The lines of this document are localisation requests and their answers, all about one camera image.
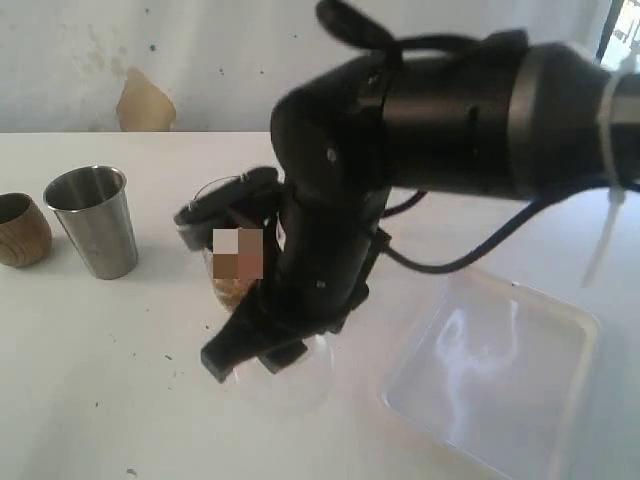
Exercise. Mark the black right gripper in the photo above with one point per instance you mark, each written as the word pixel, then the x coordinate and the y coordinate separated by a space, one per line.
pixel 308 290

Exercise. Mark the clear dome shaker lid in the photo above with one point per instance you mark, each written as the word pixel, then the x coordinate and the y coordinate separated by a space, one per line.
pixel 296 390

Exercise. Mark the brown and yellow food pieces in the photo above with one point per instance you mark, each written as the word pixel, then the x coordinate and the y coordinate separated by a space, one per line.
pixel 230 292

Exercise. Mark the clear plastic shaker tumbler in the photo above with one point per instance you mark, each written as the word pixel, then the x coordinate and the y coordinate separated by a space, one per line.
pixel 235 253

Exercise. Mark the stainless steel cup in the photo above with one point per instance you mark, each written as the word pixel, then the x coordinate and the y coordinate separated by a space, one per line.
pixel 91 205

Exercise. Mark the brown wooden cup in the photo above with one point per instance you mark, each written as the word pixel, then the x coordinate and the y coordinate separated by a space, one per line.
pixel 26 236

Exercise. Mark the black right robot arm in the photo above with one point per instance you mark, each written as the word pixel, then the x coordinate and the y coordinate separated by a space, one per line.
pixel 497 118

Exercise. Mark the white square plastic tray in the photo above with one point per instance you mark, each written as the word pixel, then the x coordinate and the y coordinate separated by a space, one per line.
pixel 498 372

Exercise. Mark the white zip tie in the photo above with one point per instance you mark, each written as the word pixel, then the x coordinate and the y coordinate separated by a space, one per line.
pixel 616 193

